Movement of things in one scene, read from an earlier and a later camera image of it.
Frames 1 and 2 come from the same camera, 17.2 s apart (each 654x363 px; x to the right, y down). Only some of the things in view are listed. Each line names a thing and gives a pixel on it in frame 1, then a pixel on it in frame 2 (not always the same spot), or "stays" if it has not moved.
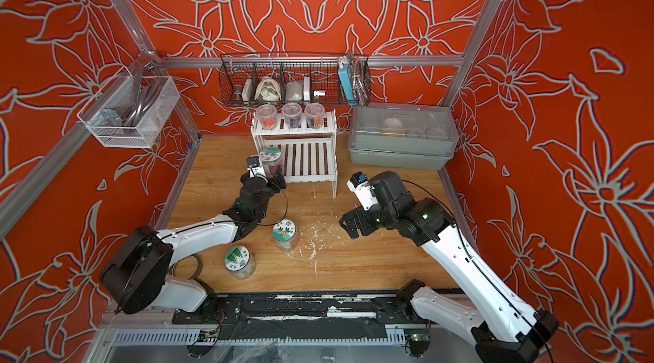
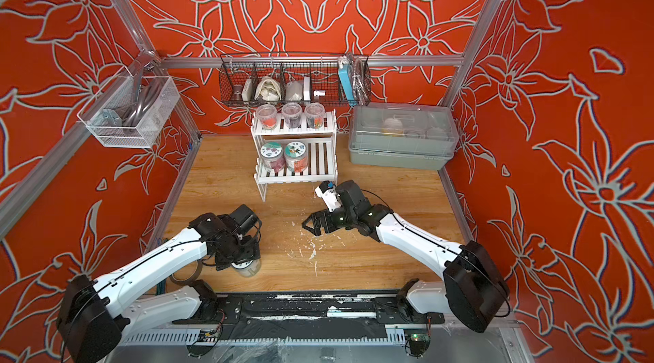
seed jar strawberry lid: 283,232 to 295,156
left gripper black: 275,188 to 253,252
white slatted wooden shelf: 309,154 stays
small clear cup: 292,112 stays
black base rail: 310,308 stays
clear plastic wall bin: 131,112 stays
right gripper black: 360,215 to 324,216
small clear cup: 314,113 stays
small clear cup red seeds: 267,115 stays
